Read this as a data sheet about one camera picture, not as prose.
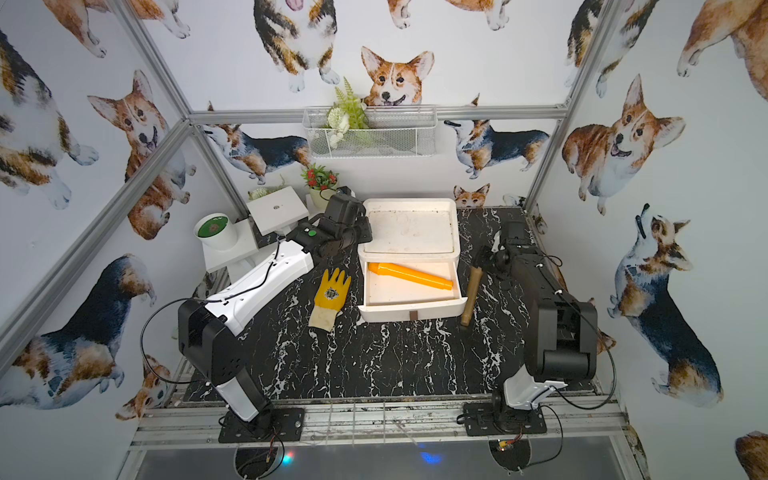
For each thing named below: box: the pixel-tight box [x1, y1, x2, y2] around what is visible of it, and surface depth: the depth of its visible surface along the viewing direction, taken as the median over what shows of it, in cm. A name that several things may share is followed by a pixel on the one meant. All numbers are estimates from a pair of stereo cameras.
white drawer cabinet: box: [357, 198, 467, 323], surface depth 82 cm
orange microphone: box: [368, 262, 454, 291], surface depth 82 cm
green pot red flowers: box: [300, 163, 340, 210], surface depth 96 cm
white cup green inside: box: [193, 213, 239, 251], surface depth 88 cm
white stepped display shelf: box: [202, 193, 314, 274], surface depth 92 cm
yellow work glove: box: [309, 268, 351, 333], surface depth 96 cm
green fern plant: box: [325, 77, 369, 149], surface depth 84 cm
